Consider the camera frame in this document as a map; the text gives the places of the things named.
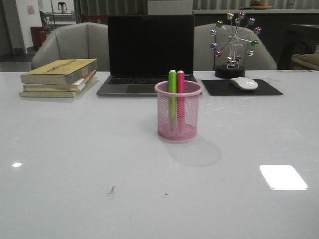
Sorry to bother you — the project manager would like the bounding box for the green highlighter pen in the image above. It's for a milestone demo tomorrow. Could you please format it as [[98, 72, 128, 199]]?
[[168, 70, 177, 130]]

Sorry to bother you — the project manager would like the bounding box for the grey armchair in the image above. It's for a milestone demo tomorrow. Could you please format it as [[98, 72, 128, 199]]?
[[31, 22, 110, 71], [193, 23, 277, 71]]

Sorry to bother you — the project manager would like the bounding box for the pink mesh pen holder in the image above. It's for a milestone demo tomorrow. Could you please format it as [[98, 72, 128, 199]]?
[[155, 81, 202, 143]]

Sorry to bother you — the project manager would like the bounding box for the red barrier belt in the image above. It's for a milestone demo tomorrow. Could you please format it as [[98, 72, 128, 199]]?
[[79, 14, 109, 19]]

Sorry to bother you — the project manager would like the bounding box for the yellow top book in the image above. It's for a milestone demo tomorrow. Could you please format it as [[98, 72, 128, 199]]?
[[20, 58, 98, 85]]

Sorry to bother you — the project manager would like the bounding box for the grey armchair right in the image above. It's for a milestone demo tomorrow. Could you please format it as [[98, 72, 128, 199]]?
[[193, 23, 277, 71]]

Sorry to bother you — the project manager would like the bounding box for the fruit bowl on counter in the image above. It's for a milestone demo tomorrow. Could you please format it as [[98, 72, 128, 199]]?
[[250, 0, 273, 10]]

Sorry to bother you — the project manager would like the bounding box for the white middle book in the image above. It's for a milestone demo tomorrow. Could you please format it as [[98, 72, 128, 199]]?
[[23, 71, 96, 92]]

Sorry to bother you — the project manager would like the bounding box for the grey laptop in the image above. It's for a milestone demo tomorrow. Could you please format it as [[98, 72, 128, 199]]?
[[97, 14, 196, 97]]

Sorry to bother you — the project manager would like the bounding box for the yellow bottom book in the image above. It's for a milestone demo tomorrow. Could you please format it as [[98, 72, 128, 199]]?
[[19, 83, 89, 98]]

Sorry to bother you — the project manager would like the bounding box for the black mouse pad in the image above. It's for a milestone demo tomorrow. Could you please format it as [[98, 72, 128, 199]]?
[[201, 79, 284, 97]]

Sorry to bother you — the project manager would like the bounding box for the yellow book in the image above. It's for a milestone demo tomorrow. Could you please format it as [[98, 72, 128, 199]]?
[[19, 83, 89, 98], [20, 58, 98, 85]]

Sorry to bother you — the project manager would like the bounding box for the ferris wheel desk toy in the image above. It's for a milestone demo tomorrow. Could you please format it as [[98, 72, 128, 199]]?
[[210, 11, 259, 79]]

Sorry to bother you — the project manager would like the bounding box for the white computer mouse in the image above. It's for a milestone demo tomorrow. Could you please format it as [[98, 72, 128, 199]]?
[[230, 77, 258, 91]]

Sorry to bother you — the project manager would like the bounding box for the red trash bin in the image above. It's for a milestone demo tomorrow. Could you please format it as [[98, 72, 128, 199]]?
[[30, 26, 46, 50]]

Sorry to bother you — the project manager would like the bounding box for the grey armchair left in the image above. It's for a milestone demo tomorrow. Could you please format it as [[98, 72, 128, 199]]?
[[31, 22, 110, 71]]

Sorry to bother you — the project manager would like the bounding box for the pink highlighter pen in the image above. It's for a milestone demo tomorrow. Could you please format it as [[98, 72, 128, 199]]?
[[177, 70, 185, 120]]

